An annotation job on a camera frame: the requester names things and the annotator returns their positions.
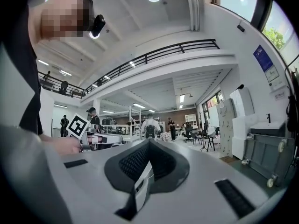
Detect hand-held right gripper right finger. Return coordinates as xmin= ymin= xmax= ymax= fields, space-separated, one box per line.
xmin=140 ymin=139 xmax=287 ymax=224

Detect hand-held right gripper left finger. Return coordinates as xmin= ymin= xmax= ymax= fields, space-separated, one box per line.
xmin=0 ymin=125 xmax=152 ymax=224

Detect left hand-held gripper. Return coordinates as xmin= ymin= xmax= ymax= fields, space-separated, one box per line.
xmin=65 ymin=113 xmax=124 ymax=153

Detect person's left forearm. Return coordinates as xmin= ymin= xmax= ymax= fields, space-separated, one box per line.
xmin=38 ymin=133 xmax=82 ymax=155

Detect black backpack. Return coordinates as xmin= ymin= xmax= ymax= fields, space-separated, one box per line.
xmin=144 ymin=125 xmax=157 ymax=140

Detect grey side chair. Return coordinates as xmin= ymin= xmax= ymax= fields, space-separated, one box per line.
xmin=189 ymin=131 xmax=204 ymax=147

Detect black office chair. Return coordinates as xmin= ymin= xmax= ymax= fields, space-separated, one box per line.
xmin=183 ymin=125 xmax=194 ymax=143

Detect grey platform cart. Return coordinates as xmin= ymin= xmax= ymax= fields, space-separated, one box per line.
xmin=242 ymin=133 xmax=292 ymax=188

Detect white cabinet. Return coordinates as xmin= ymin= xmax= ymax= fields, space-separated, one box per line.
xmin=184 ymin=114 xmax=197 ymax=128

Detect whiteboard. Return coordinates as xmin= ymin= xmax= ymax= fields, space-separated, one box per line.
xmin=208 ymin=107 xmax=220 ymax=128

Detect grey sink counter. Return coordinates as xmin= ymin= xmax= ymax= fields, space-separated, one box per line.
xmin=249 ymin=121 xmax=287 ymax=137

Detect white foam panels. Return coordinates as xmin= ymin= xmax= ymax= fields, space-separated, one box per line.
xmin=230 ymin=87 xmax=257 ymax=160

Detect person's black clothing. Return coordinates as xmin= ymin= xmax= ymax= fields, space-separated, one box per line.
xmin=0 ymin=3 xmax=44 ymax=135

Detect black mezzanine railing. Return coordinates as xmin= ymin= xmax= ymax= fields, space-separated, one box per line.
xmin=38 ymin=39 xmax=220 ymax=100

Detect person's face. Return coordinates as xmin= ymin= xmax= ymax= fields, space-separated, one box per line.
xmin=29 ymin=0 xmax=91 ymax=42

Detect white notice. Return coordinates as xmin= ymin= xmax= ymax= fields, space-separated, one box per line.
xmin=265 ymin=65 xmax=280 ymax=83

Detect blue poster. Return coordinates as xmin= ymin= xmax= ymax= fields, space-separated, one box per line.
xmin=253 ymin=44 xmax=274 ymax=72

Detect black head-worn camera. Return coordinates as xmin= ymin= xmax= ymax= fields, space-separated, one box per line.
xmin=90 ymin=14 xmax=106 ymax=38

